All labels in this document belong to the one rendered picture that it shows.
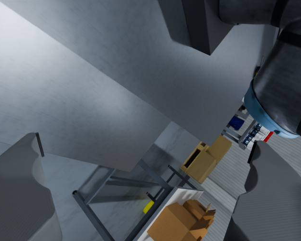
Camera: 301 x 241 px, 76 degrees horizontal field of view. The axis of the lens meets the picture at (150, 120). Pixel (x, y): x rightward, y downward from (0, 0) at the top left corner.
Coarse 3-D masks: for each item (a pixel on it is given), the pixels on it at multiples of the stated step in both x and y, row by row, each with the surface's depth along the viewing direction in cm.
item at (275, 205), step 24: (264, 144) 11; (264, 168) 9; (288, 168) 9; (264, 192) 8; (288, 192) 8; (240, 216) 7; (264, 216) 7; (288, 216) 7; (240, 240) 6; (264, 240) 6; (288, 240) 6
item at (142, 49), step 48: (0, 0) 17; (48, 0) 20; (96, 0) 23; (144, 0) 28; (96, 48) 27; (144, 48) 34; (192, 48) 45; (240, 48) 67; (144, 96) 41; (192, 96) 60; (240, 96) 109
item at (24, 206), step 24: (24, 144) 10; (0, 168) 8; (24, 168) 8; (0, 192) 7; (24, 192) 7; (48, 192) 7; (0, 216) 6; (24, 216) 6; (48, 216) 6; (0, 240) 6; (24, 240) 6; (48, 240) 6
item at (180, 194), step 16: (112, 176) 197; (160, 176) 170; (96, 192) 184; (160, 192) 366; (176, 192) 159; (192, 192) 235; (160, 208) 155; (96, 224) 172; (144, 224) 159; (112, 240) 165; (128, 240) 160; (144, 240) 176
